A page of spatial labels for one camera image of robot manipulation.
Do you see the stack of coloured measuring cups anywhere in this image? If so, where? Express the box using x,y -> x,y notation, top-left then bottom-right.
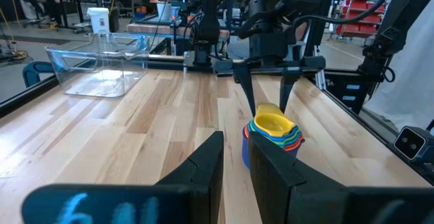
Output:
241,124 -> 300,169

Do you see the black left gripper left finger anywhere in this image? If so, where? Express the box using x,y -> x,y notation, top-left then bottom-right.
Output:
20,130 -> 224,224

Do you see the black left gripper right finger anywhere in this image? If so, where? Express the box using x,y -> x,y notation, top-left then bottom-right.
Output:
248,130 -> 434,224

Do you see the black table-level camera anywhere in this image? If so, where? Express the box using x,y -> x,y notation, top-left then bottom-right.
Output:
393,126 -> 434,166

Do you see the red measuring cup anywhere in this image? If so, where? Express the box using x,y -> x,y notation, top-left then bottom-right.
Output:
243,124 -> 305,151

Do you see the white plastic bucket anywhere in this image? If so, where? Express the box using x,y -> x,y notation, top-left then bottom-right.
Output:
86,7 -> 111,35

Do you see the clear plastic basket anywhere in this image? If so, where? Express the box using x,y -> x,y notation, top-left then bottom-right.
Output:
45,32 -> 151,98

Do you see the black box with blue labels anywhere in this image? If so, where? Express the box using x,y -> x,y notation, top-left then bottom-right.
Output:
323,70 -> 376,115

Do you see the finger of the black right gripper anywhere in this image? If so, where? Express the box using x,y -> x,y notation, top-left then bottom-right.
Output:
279,67 -> 303,113
233,62 -> 257,117

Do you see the black camera stand frame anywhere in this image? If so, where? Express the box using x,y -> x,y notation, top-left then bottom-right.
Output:
357,0 -> 434,83

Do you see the yellow measuring cup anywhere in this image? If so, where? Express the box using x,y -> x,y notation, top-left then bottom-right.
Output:
253,102 -> 297,138

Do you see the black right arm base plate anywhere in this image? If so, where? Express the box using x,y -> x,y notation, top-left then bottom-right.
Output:
182,50 -> 235,73

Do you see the red storage bin shelf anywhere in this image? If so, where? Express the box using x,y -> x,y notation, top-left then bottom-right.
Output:
335,0 -> 387,37

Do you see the white cloth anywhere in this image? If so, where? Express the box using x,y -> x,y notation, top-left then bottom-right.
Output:
363,0 -> 434,134

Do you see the green measuring cup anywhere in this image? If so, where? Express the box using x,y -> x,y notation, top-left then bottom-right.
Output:
247,119 -> 303,146

